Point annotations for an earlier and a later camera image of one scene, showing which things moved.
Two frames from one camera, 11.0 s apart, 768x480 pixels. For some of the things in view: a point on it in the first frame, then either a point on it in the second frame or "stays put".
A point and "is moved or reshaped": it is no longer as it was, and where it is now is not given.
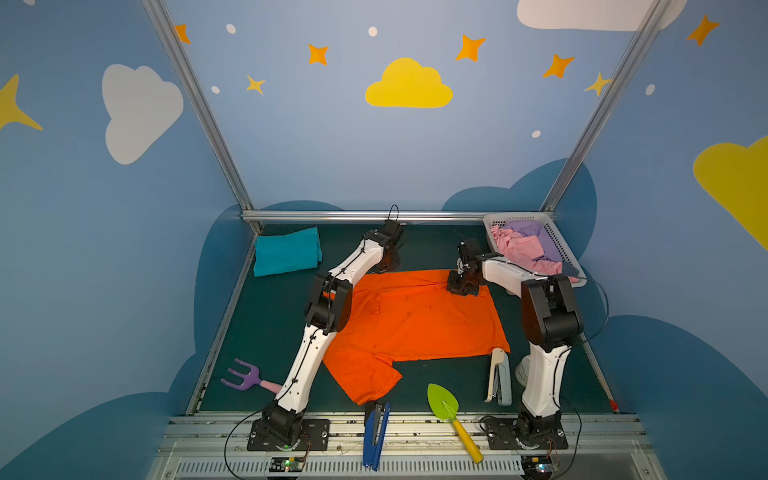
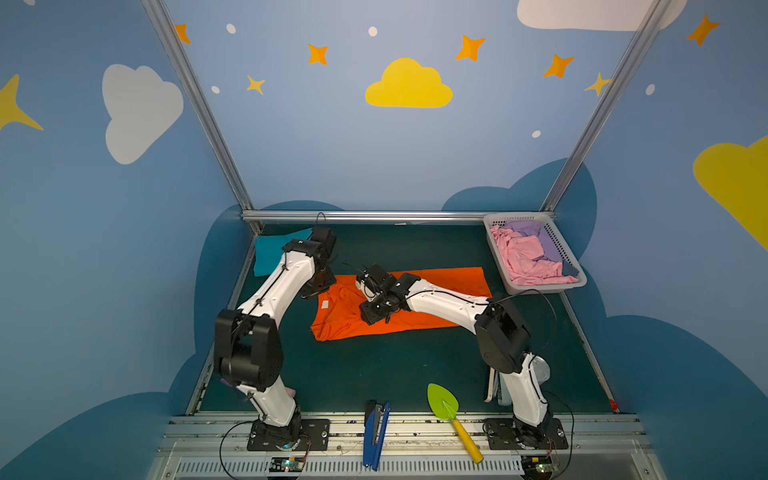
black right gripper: x=459 y=283 → x=374 y=294
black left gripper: x=387 y=260 → x=320 y=281
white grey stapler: x=501 y=378 stays put
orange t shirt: x=406 y=315 is moved or reshaped
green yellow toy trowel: x=447 y=406 stays put
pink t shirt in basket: x=525 y=250 stays put
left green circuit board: x=286 y=464 stays put
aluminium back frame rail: x=352 y=215 stays put
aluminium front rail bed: x=214 y=446 stays put
